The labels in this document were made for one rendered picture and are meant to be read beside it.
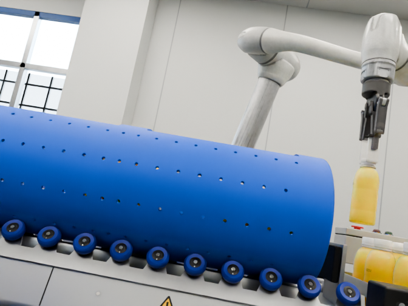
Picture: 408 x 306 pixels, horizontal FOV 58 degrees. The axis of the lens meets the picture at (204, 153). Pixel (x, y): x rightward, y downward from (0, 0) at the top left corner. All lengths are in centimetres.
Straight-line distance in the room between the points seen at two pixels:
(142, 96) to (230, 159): 321
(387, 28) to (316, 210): 64
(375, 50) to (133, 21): 306
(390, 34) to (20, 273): 109
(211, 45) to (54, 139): 334
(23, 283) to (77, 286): 10
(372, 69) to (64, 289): 95
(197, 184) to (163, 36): 351
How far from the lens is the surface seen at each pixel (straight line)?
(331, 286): 89
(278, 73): 162
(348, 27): 430
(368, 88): 114
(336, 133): 385
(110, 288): 76
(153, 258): 75
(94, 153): 76
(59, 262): 79
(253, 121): 157
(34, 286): 81
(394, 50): 119
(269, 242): 73
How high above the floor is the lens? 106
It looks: 10 degrees up
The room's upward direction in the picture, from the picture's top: 10 degrees clockwise
